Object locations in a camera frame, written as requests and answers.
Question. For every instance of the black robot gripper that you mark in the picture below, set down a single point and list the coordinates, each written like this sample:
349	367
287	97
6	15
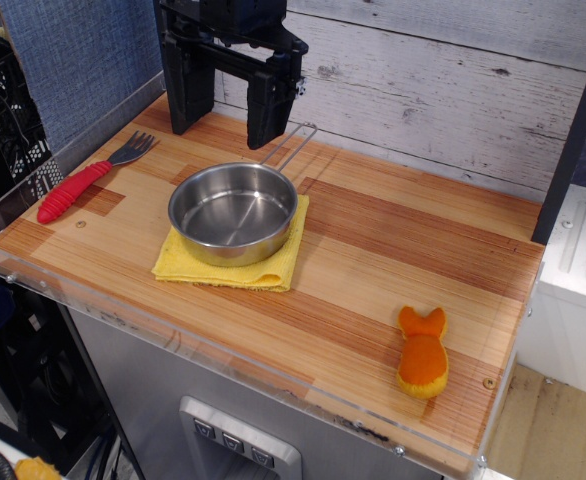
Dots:
246	39

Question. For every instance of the red handled metal fork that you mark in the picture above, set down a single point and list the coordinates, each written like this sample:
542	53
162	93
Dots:
64	195

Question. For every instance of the yellow object bottom left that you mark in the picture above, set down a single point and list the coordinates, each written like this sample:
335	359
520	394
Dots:
35	469

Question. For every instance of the stainless steel pot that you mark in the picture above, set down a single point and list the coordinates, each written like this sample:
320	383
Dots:
240	206

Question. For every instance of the blue fabric panel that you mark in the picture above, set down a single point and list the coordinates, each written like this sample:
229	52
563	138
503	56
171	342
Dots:
90	66

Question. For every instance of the yellow folded cloth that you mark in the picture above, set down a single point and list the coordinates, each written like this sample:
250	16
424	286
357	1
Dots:
179	261

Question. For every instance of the black plastic crate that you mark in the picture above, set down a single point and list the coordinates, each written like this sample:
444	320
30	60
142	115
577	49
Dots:
24	149

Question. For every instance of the clear acrylic table guard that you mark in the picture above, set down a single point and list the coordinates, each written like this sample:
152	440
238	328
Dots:
314	366

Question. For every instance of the orange plush fish toy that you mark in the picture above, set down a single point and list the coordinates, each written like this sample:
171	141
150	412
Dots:
424	367

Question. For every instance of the silver control panel with buttons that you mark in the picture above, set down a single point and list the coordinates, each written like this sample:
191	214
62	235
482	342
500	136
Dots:
225	447

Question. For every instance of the white plastic bin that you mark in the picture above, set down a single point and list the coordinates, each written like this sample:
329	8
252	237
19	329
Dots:
552	336

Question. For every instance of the black vertical post right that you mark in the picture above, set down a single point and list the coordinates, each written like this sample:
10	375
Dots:
562	176

